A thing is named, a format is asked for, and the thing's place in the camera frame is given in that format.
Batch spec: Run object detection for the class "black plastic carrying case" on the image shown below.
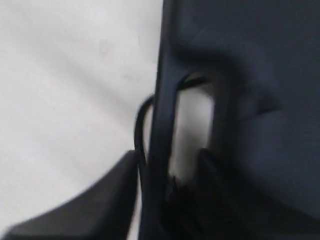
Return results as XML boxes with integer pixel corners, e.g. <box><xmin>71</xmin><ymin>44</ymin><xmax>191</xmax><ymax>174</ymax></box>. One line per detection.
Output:
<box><xmin>138</xmin><ymin>0</ymin><xmax>320</xmax><ymax>240</ymax></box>

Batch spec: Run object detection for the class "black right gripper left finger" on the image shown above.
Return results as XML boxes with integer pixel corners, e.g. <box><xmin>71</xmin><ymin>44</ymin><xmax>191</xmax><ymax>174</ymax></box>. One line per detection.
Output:
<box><xmin>3</xmin><ymin>150</ymin><xmax>138</xmax><ymax>240</ymax></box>

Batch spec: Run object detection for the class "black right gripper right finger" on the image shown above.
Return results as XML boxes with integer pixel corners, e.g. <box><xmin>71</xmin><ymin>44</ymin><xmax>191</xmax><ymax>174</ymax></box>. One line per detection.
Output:
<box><xmin>170</xmin><ymin>148</ymin><xmax>320</xmax><ymax>240</ymax></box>

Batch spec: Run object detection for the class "black braided rope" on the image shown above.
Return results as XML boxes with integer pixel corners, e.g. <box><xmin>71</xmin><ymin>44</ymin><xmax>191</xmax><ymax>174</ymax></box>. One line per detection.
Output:
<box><xmin>134</xmin><ymin>74</ymin><xmax>208</xmax><ymax>191</ymax></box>

